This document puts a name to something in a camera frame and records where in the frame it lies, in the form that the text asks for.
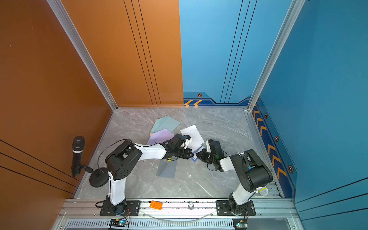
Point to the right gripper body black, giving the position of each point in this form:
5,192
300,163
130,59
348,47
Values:
207,157

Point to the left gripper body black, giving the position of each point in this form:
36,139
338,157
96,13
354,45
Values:
183,153

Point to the grey envelope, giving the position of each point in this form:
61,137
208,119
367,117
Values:
166,169

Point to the blue floral letter paper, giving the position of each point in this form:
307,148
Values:
195,152

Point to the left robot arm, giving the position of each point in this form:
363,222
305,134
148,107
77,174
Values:
121,162

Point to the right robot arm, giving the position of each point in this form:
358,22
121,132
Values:
253,174

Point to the purple envelope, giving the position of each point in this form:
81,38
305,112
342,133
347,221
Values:
160,137

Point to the teal envelope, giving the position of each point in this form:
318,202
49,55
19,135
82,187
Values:
167,123

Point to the plain white paper sheet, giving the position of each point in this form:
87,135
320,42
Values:
196,138

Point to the orange lego brick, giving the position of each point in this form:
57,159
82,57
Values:
156,205

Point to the right green circuit board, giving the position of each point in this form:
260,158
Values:
240,224

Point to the green circuit board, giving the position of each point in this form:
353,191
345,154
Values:
240,224
118,224

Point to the black microphone on stand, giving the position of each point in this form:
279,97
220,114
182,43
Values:
98,177

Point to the left green circuit board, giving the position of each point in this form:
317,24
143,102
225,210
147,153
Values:
118,224

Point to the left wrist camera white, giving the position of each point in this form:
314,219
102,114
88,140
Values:
187,142

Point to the silver knob on rail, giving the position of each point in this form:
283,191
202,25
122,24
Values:
191,206

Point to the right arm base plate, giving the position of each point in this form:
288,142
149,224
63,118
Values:
230,208

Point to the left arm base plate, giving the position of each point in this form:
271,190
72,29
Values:
125,208

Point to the aluminium front rail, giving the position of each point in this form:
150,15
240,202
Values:
178,208

